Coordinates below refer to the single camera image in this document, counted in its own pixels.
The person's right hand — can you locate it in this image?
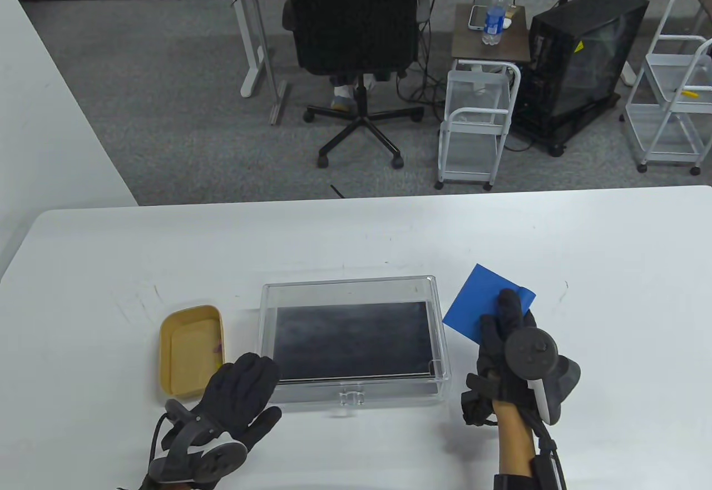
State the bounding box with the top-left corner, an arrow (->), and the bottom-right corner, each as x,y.
461,288 -> 540,427

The person's left hand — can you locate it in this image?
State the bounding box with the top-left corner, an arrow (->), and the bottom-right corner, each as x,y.
197,352 -> 283,454

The blue scraper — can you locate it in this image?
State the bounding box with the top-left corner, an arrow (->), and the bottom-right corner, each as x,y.
442,263 -> 537,344

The tan bento box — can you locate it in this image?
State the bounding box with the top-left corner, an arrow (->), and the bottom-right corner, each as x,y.
159,305 -> 226,400

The clear plastic drawer organizer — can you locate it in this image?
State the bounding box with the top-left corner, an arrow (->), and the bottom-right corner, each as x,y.
251,275 -> 453,408

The person's right forearm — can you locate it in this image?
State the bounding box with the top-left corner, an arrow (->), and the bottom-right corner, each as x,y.
492,401 -> 537,490

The black organizer liner mat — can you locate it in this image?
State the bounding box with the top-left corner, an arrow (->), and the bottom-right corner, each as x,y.
271,301 -> 434,384

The black right hand controller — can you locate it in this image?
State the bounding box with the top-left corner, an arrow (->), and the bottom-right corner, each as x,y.
505,328 -> 582,425

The black hand controller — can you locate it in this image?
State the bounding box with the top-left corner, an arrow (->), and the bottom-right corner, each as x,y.
505,328 -> 582,425
146,399 -> 248,485

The black left hand controller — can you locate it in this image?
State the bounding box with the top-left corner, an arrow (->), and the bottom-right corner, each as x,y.
146,399 -> 248,485

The black right wrist device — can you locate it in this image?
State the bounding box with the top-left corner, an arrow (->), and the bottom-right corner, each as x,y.
492,457 -> 568,490

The white cart with wooden top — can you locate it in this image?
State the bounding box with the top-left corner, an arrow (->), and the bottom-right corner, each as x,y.
435,3 -> 532,191

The black computer tower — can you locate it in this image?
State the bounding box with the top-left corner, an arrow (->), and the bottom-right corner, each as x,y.
511,0 -> 650,157

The clear water bottle blue label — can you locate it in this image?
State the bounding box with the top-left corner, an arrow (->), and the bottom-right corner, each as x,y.
481,0 -> 511,46

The black office chair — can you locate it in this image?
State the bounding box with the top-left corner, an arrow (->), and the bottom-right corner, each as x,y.
281,0 -> 424,169

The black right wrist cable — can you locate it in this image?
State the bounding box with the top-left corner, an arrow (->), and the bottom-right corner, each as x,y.
523,405 -> 560,460

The bundle of black floor cables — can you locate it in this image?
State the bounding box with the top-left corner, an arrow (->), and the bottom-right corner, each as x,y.
396,0 -> 452,108

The white wire rolling cart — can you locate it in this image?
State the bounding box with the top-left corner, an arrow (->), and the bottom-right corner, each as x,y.
620,0 -> 712,175

